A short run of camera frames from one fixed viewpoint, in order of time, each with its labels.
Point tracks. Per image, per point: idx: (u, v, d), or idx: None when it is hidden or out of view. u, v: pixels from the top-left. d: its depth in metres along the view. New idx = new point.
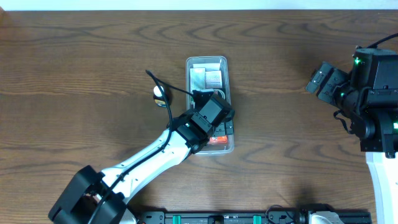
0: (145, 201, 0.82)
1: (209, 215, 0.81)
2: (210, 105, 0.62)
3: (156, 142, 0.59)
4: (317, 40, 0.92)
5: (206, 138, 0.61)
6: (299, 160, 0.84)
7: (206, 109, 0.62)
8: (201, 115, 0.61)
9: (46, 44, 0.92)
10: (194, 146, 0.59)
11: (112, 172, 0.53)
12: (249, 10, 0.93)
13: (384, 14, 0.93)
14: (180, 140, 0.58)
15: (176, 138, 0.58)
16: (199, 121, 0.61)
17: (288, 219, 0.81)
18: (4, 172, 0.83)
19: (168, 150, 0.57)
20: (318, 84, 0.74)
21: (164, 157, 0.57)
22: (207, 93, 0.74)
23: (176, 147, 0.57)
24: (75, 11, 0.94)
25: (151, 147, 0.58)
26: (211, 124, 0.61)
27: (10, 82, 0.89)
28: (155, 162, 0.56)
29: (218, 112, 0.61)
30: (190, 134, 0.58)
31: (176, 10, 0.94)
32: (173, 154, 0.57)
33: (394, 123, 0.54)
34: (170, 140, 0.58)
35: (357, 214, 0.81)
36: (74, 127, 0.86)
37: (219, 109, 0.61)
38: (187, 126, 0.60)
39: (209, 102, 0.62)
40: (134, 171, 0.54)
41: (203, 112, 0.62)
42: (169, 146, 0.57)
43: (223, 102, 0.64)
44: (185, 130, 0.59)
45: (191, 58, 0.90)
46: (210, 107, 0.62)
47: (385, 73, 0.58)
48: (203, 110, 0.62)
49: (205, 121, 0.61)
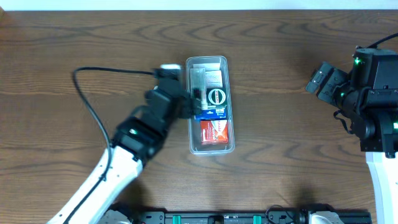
0: (145, 201, 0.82)
1: (209, 215, 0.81)
2: (157, 99, 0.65)
3: (96, 170, 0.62)
4: (316, 40, 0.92)
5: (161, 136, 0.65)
6: (299, 160, 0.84)
7: (155, 105, 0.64)
8: (148, 114, 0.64)
9: (45, 44, 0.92)
10: (148, 150, 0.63)
11: (55, 222, 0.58)
12: (249, 10, 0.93)
13: (383, 14, 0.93)
14: (124, 157, 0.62)
15: (117, 159, 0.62)
16: (150, 121, 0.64)
17: (288, 219, 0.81)
18: (4, 173, 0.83)
19: (111, 174, 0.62)
20: (318, 83, 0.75)
21: (107, 185, 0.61)
22: (170, 71, 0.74)
23: (120, 168, 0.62)
24: (75, 11, 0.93)
25: (92, 179, 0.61)
26: (162, 119, 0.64)
27: (10, 82, 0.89)
28: (98, 195, 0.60)
29: (166, 104, 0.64)
30: (138, 142, 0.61)
31: (176, 10, 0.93)
32: (117, 177, 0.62)
33: (394, 123, 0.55)
34: (111, 164, 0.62)
35: (357, 214, 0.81)
36: (74, 127, 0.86)
37: (168, 100, 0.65)
38: (134, 134, 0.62)
39: (154, 99, 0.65)
40: (78, 211, 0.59)
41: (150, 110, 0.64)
42: (112, 170, 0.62)
43: (170, 89, 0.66)
44: (133, 138, 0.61)
45: (192, 58, 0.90)
46: (158, 103, 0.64)
47: (385, 73, 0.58)
48: (152, 107, 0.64)
49: (155, 119, 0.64)
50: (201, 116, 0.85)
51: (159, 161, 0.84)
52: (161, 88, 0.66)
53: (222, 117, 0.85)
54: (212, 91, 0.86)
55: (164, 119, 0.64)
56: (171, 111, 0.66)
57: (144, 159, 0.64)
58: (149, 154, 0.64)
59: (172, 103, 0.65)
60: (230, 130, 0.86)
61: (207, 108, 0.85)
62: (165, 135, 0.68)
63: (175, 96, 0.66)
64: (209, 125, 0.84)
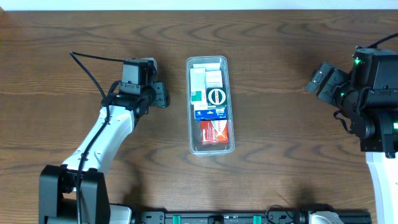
0: (144, 201, 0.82)
1: (209, 215, 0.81)
2: (127, 68, 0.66)
3: (97, 122, 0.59)
4: (316, 39, 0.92)
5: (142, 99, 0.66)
6: (300, 160, 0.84)
7: (127, 74, 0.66)
8: (125, 83, 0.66)
9: (46, 44, 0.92)
10: (135, 109, 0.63)
11: (72, 157, 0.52)
12: (249, 10, 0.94)
13: (383, 14, 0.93)
14: (121, 109, 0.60)
15: (116, 107, 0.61)
16: (129, 89, 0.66)
17: (288, 219, 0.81)
18: (4, 172, 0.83)
19: (112, 120, 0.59)
20: (318, 83, 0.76)
21: (113, 126, 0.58)
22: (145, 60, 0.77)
23: (121, 113, 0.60)
24: (76, 12, 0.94)
25: (97, 126, 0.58)
26: (138, 85, 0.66)
27: (10, 82, 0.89)
28: (107, 135, 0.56)
29: (137, 70, 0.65)
30: (125, 101, 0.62)
31: (176, 10, 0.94)
32: (120, 121, 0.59)
33: (394, 123, 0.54)
34: (111, 113, 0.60)
35: (357, 214, 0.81)
36: (74, 127, 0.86)
37: (137, 66, 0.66)
38: (119, 97, 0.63)
39: (125, 68, 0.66)
40: (93, 146, 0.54)
41: (126, 79, 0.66)
42: (114, 117, 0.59)
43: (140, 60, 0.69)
44: (119, 100, 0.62)
45: (192, 58, 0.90)
46: (130, 71, 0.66)
47: (385, 73, 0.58)
48: (124, 77, 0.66)
49: (132, 85, 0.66)
50: (201, 116, 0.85)
51: (159, 160, 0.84)
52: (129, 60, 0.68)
53: (222, 117, 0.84)
54: (212, 91, 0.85)
55: (139, 84, 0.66)
56: (143, 77, 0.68)
57: (134, 117, 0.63)
58: (137, 113, 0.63)
59: (142, 70, 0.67)
60: (230, 130, 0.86)
61: (207, 109, 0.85)
62: (146, 103, 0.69)
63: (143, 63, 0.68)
64: (209, 125, 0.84)
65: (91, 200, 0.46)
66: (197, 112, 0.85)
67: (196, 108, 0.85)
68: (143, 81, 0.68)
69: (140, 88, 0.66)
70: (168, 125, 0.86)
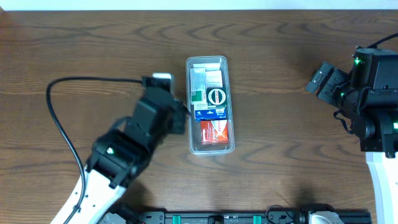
0: (144, 201, 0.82)
1: (209, 215, 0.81)
2: (142, 111, 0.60)
3: (73, 197, 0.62)
4: (316, 40, 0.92)
5: (145, 151, 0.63)
6: (299, 160, 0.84)
7: (138, 117, 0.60)
8: (134, 126, 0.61)
9: (46, 43, 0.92)
10: (131, 170, 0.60)
11: None
12: (249, 10, 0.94)
13: (383, 14, 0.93)
14: (101, 182, 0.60)
15: (92, 185, 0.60)
16: (135, 134, 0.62)
17: (288, 219, 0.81)
18: (4, 172, 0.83)
19: (85, 203, 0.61)
20: (318, 84, 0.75)
21: (84, 211, 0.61)
22: (160, 81, 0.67)
23: (96, 199, 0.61)
24: (75, 12, 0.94)
25: (70, 204, 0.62)
26: (148, 133, 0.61)
27: (10, 82, 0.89)
28: (76, 221, 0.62)
29: (152, 118, 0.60)
30: (117, 164, 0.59)
31: (176, 10, 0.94)
32: (92, 206, 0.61)
33: (394, 123, 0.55)
34: (86, 193, 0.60)
35: (357, 214, 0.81)
36: (74, 127, 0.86)
37: (153, 114, 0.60)
38: (114, 153, 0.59)
39: (140, 110, 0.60)
40: None
41: (136, 122, 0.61)
42: (87, 198, 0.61)
43: (159, 99, 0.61)
44: (112, 158, 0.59)
45: (192, 58, 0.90)
46: (142, 116, 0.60)
47: (385, 73, 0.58)
48: (135, 118, 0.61)
49: (140, 132, 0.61)
50: (201, 116, 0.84)
51: (158, 160, 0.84)
52: (147, 97, 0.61)
53: (222, 117, 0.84)
54: (212, 91, 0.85)
55: (148, 133, 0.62)
56: (157, 122, 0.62)
57: (124, 181, 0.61)
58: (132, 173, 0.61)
59: (157, 117, 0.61)
60: (230, 130, 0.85)
61: (207, 108, 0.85)
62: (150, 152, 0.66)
63: (162, 106, 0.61)
64: (209, 125, 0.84)
65: None
66: (197, 112, 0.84)
67: (195, 109, 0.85)
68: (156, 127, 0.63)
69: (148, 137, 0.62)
70: None
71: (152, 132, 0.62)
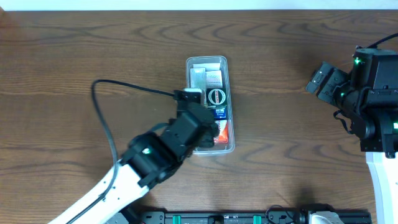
0: (144, 201, 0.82)
1: (209, 215, 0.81)
2: (185, 121, 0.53)
3: (100, 185, 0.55)
4: (316, 39, 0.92)
5: (176, 162, 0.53)
6: (299, 160, 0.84)
7: (179, 127, 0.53)
8: (171, 133, 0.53)
9: (46, 44, 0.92)
10: (160, 175, 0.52)
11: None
12: (249, 10, 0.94)
13: (384, 14, 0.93)
14: (132, 177, 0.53)
15: (122, 177, 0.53)
16: (171, 142, 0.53)
17: (288, 219, 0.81)
18: (4, 172, 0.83)
19: (111, 194, 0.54)
20: (318, 84, 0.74)
21: (108, 203, 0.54)
22: (192, 94, 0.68)
23: (122, 192, 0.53)
24: (75, 12, 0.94)
25: (93, 193, 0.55)
26: (183, 144, 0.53)
27: (10, 82, 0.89)
28: (96, 213, 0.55)
29: (193, 129, 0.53)
30: (150, 165, 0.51)
31: (176, 10, 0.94)
32: (118, 200, 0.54)
33: (394, 123, 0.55)
34: (113, 183, 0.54)
35: (357, 214, 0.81)
36: (74, 127, 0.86)
37: (195, 125, 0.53)
38: (147, 154, 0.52)
39: (182, 118, 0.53)
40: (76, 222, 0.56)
41: (175, 129, 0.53)
42: (114, 190, 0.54)
43: (202, 114, 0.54)
44: (143, 160, 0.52)
45: (192, 58, 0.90)
46: (183, 125, 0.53)
47: (386, 73, 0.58)
48: (174, 127, 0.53)
49: (177, 140, 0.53)
50: None
51: None
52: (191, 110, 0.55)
53: (222, 117, 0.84)
54: (212, 91, 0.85)
55: (185, 144, 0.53)
56: (198, 136, 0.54)
57: (153, 183, 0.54)
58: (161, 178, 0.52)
59: (198, 132, 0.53)
60: (230, 130, 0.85)
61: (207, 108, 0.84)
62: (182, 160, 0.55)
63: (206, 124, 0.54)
64: None
65: None
66: None
67: None
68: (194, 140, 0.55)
69: (183, 149, 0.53)
70: None
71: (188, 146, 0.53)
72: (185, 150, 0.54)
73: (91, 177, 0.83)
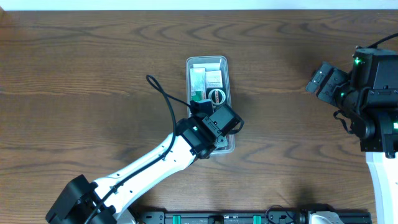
0: (145, 201, 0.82)
1: (209, 215, 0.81)
2: (222, 112, 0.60)
3: (158, 149, 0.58)
4: (316, 40, 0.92)
5: (213, 144, 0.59)
6: (300, 160, 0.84)
7: (217, 116, 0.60)
8: (211, 120, 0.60)
9: (46, 43, 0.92)
10: (201, 152, 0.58)
11: (109, 180, 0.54)
12: (249, 10, 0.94)
13: (383, 14, 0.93)
14: (185, 145, 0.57)
15: (181, 142, 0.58)
16: (210, 127, 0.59)
17: (288, 219, 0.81)
18: (4, 172, 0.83)
19: (168, 157, 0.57)
20: (318, 84, 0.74)
21: (166, 164, 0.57)
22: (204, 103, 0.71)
23: (178, 155, 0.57)
24: (76, 12, 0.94)
25: (152, 155, 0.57)
26: (220, 131, 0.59)
27: (10, 82, 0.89)
28: (153, 172, 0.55)
29: (229, 119, 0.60)
30: (198, 139, 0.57)
31: (176, 10, 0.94)
32: (175, 162, 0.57)
33: (394, 123, 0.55)
34: (172, 147, 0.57)
35: (357, 214, 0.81)
36: (75, 127, 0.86)
37: (231, 117, 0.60)
38: (194, 131, 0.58)
39: (221, 109, 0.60)
40: (132, 179, 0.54)
41: (213, 117, 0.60)
42: (171, 154, 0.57)
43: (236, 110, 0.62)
44: (191, 135, 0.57)
45: (192, 58, 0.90)
46: (221, 114, 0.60)
47: (385, 73, 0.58)
48: (213, 115, 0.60)
49: (214, 126, 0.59)
50: None
51: None
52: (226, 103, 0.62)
53: None
54: (212, 91, 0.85)
55: (221, 130, 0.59)
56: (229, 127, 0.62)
57: (197, 156, 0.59)
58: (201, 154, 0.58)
59: (232, 122, 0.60)
60: None
61: None
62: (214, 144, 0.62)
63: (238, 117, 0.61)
64: None
65: (68, 200, 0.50)
66: None
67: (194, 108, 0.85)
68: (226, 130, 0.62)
69: (219, 135, 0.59)
70: (168, 125, 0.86)
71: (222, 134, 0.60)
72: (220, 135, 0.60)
73: (90, 177, 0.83)
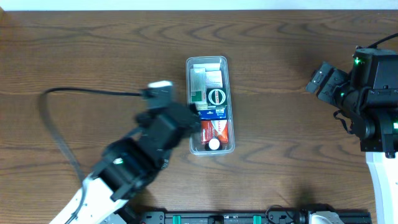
0: (145, 201, 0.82)
1: (209, 215, 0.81)
2: (161, 124, 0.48)
3: (74, 201, 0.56)
4: (316, 40, 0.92)
5: (155, 167, 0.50)
6: (299, 160, 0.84)
7: (155, 130, 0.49)
8: (149, 136, 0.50)
9: (46, 44, 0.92)
10: (137, 184, 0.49)
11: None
12: (249, 10, 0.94)
13: (383, 14, 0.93)
14: (99, 197, 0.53)
15: (91, 195, 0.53)
16: (149, 146, 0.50)
17: (288, 219, 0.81)
18: (4, 172, 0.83)
19: (84, 210, 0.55)
20: (318, 84, 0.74)
21: (83, 218, 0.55)
22: (160, 87, 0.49)
23: (93, 211, 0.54)
24: (76, 12, 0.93)
25: (71, 208, 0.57)
26: (161, 149, 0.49)
27: (10, 83, 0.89)
28: None
29: (170, 130, 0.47)
30: (128, 173, 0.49)
31: (176, 10, 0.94)
32: (91, 216, 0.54)
33: (394, 123, 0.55)
34: (84, 201, 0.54)
35: (357, 214, 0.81)
36: (75, 127, 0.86)
37: (171, 129, 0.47)
38: (120, 163, 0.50)
39: (158, 120, 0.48)
40: None
41: (152, 133, 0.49)
42: (86, 207, 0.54)
43: (179, 115, 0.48)
44: (119, 168, 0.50)
45: (192, 58, 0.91)
46: (159, 127, 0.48)
47: (386, 73, 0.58)
48: (148, 130, 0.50)
49: (154, 145, 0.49)
50: (201, 116, 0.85)
51: None
52: (161, 104, 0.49)
53: (222, 117, 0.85)
54: (212, 91, 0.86)
55: (163, 148, 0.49)
56: (175, 141, 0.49)
57: (133, 191, 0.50)
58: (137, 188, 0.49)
59: (175, 132, 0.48)
60: (230, 130, 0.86)
61: (207, 108, 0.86)
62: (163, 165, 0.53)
63: (183, 123, 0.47)
64: (209, 125, 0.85)
65: None
66: None
67: None
68: (170, 145, 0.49)
69: (160, 152, 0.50)
70: None
71: (168, 150, 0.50)
72: (163, 154, 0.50)
73: None
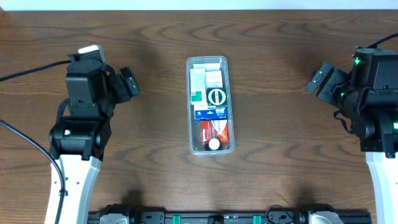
0: (144, 201, 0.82)
1: (209, 215, 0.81)
2: (75, 84, 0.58)
3: (54, 189, 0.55)
4: (316, 39, 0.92)
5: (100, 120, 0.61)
6: (299, 160, 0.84)
7: (76, 92, 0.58)
8: (76, 102, 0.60)
9: (46, 43, 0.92)
10: (96, 139, 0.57)
11: None
12: (249, 10, 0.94)
13: (383, 14, 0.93)
14: (74, 161, 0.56)
15: (68, 165, 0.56)
16: (83, 109, 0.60)
17: (288, 219, 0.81)
18: (4, 172, 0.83)
19: (69, 183, 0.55)
20: (318, 84, 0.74)
21: (73, 191, 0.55)
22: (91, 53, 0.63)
23: (76, 175, 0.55)
24: (76, 12, 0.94)
25: (55, 196, 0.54)
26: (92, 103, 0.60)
27: (10, 82, 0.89)
28: (69, 208, 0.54)
29: (88, 82, 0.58)
30: (80, 135, 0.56)
31: (175, 10, 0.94)
32: (78, 182, 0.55)
33: (394, 123, 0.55)
34: (64, 175, 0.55)
35: (357, 214, 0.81)
36: None
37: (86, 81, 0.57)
38: (69, 134, 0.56)
39: (69, 83, 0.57)
40: None
41: (76, 98, 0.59)
42: (69, 180, 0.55)
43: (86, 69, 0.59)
44: (71, 139, 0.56)
45: (192, 58, 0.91)
46: (78, 88, 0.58)
47: (385, 73, 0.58)
48: (73, 96, 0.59)
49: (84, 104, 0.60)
50: (201, 116, 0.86)
51: (158, 160, 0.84)
52: (74, 67, 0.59)
53: (222, 117, 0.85)
54: (212, 91, 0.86)
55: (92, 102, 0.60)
56: (95, 87, 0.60)
57: (96, 148, 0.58)
58: (98, 142, 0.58)
59: (92, 81, 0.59)
60: (230, 130, 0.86)
61: (207, 109, 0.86)
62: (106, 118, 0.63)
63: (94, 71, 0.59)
64: (209, 125, 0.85)
65: None
66: (197, 112, 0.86)
67: (196, 109, 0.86)
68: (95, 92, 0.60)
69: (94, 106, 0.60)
70: (168, 125, 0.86)
71: (98, 101, 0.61)
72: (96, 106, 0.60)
73: None
